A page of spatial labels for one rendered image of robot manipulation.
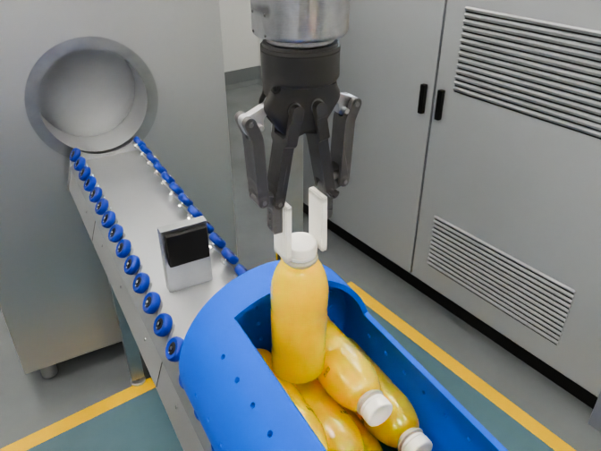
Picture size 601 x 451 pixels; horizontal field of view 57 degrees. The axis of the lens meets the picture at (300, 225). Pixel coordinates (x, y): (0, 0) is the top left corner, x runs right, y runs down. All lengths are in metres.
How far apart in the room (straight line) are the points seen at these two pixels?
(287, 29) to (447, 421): 0.53
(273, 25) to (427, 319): 2.21
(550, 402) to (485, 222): 0.73
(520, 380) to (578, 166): 0.91
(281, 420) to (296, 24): 0.39
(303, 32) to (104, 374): 2.08
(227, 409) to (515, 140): 1.63
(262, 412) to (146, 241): 0.86
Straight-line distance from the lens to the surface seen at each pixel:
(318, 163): 0.58
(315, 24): 0.49
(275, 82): 0.52
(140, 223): 1.50
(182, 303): 1.20
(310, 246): 0.62
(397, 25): 2.39
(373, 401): 0.73
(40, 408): 2.40
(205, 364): 0.73
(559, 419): 2.36
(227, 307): 0.73
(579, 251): 2.10
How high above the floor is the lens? 1.68
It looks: 32 degrees down
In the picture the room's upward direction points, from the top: straight up
